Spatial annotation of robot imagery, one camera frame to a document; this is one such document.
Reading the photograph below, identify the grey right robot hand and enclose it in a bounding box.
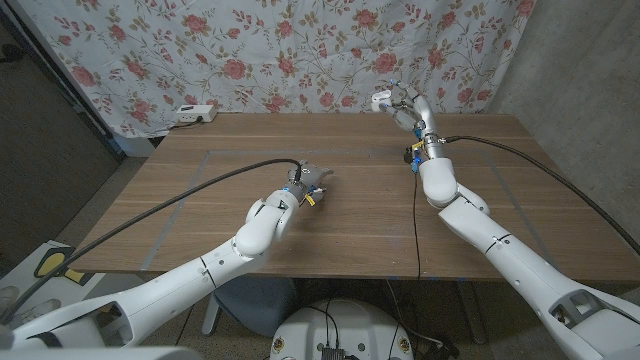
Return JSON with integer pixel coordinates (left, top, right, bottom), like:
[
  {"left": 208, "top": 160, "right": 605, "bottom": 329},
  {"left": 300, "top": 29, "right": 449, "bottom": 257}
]
[{"left": 382, "top": 78, "right": 449, "bottom": 161}]

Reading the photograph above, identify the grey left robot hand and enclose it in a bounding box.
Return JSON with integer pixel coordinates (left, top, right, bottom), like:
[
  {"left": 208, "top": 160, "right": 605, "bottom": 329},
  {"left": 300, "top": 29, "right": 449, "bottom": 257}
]
[{"left": 285, "top": 160, "right": 335, "bottom": 205}]

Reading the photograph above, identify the white AirPods case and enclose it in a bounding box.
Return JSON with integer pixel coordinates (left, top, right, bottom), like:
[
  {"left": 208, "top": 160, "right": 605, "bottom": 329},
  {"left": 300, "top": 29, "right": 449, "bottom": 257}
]
[{"left": 370, "top": 89, "right": 394, "bottom": 114}]

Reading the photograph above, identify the floral backdrop cloth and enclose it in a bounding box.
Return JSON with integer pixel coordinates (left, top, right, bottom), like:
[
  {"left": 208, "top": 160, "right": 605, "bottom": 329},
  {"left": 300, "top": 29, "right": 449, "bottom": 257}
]
[{"left": 17, "top": 0, "right": 537, "bottom": 139}]

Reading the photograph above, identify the white power strip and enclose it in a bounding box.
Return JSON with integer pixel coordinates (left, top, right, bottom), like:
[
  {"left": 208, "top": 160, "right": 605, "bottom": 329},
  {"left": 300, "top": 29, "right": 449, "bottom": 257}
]
[{"left": 174, "top": 104, "right": 218, "bottom": 124}]

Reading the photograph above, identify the white robot torso base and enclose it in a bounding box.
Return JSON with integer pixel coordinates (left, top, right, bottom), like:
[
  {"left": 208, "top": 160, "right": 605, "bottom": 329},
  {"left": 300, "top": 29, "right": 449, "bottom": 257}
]
[{"left": 269, "top": 298, "right": 415, "bottom": 360}]

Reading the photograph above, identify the white table leg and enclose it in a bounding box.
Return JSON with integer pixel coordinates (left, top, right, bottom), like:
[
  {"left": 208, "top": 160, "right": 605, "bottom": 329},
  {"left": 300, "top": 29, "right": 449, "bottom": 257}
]
[{"left": 201, "top": 292, "right": 221, "bottom": 335}]

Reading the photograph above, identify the grey table leg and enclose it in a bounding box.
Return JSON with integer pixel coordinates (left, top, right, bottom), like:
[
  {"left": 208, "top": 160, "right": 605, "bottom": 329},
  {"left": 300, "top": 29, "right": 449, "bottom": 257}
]
[{"left": 454, "top": 280, "right": 489, "bottom": 345}]

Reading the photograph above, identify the black power adapter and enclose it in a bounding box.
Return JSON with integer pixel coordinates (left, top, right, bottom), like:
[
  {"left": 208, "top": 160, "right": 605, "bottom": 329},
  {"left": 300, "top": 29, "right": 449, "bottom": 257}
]
[{"left": 424, "top": 339, "right": 461, "bottom": 360}]

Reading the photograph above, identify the white robot torso edge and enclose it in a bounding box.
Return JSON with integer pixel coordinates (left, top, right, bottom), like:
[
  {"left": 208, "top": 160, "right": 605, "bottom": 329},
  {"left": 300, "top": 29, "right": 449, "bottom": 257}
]
[{"left": 0, "top": 346, "right": 204, "bottom": 360}]

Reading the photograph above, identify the white shoe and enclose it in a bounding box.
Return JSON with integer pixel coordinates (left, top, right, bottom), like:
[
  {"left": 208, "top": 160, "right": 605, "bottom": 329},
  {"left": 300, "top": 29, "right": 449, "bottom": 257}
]
[
  {"left": 14, "top": 298, "right": 62, "bottom": 324},
  {"left": 0, "top": 285, "right": 20, "bottom": 316}
]

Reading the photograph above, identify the white yellow black floor mat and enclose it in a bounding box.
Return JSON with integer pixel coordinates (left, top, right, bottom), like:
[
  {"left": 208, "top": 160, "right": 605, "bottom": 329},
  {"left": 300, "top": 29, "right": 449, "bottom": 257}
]
[{"left": 0, "top": 239, "right": 106, "bottom": 321}]

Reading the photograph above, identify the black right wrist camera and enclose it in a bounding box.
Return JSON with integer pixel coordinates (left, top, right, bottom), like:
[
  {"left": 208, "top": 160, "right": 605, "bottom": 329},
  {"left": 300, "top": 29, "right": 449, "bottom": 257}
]
[{"left": 402, "top": 147, "right": 421, "bottom": 174}]

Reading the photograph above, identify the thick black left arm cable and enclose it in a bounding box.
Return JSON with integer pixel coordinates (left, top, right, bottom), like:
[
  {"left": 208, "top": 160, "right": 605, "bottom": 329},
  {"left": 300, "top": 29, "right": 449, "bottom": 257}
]
[{"left": 0, "top": 158, "right": 304, "bottom": 324}]

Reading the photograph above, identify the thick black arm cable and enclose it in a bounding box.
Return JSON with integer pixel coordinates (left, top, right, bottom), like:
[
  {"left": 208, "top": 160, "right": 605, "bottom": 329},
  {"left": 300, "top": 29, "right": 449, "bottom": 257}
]
[
  {"left": 0, "top": 158, "right": 304, "bottom": 324},
  {"left": 442, "top": 134, "right": 640, "bottom": 256}
]

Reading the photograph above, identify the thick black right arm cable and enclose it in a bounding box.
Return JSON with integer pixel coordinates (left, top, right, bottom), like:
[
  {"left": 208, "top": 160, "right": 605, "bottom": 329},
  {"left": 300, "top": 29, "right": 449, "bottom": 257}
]
[{"left": 442, "top": 134, "right": 640, "bottom": 256}]

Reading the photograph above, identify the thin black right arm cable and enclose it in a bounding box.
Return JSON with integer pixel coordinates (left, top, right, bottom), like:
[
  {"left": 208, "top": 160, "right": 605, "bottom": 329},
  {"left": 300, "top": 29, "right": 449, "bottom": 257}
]
[{"left": 411, "top": 172, "right": 422, "bottom": 280}]

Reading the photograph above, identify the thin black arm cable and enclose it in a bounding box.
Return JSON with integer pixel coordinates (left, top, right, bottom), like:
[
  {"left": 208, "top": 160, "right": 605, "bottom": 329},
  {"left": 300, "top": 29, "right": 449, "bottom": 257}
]
[
  {"left": 411, "top": 172, "right": 422, "bottom": 280},
  {"left": 174, "top": 304, "right": 195, "bottom": 346}
]

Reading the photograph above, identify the black power strip cord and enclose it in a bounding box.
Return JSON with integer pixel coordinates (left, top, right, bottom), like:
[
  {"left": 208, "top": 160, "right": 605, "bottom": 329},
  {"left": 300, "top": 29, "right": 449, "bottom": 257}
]
[{"left": 167, "top": 115, "right": 205, "bottom": 130}]

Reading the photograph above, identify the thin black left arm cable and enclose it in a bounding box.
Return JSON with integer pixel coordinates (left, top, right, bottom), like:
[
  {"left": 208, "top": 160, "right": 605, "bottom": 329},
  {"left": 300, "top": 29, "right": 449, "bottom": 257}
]
[{"left": 174, "top": 304, "right": 195, "bottom": 346}]

